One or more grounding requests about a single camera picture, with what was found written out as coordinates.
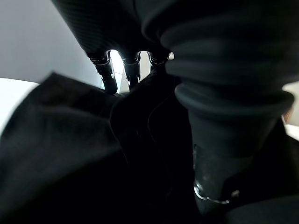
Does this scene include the white bed sheet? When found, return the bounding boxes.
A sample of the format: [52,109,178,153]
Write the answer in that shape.
[0,77,40,136]

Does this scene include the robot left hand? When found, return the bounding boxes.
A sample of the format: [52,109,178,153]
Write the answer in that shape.
[50,0,299,217]

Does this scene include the black garment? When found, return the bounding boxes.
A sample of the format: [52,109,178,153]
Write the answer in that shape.
[0,70,299,224]

